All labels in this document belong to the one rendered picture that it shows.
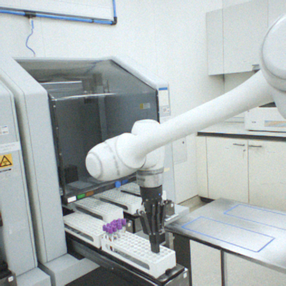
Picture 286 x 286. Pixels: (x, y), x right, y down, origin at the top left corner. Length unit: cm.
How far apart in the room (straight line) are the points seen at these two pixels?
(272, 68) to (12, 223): 109
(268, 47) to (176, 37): 309
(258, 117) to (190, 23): 128
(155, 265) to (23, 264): 56
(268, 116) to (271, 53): 281
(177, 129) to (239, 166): 280
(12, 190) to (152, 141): 68
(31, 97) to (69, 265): 68
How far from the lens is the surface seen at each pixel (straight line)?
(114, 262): 125
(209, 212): 158
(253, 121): 342
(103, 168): 84
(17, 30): 257
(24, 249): 141
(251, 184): 356
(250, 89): 80
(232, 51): 385
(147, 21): 334
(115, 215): 154
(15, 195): 133
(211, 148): 372
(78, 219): 151
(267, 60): 54
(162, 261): 112
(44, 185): 137
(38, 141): 133
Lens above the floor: 142
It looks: 11 degrees down
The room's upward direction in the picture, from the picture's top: 4 degrees counter-clockwise
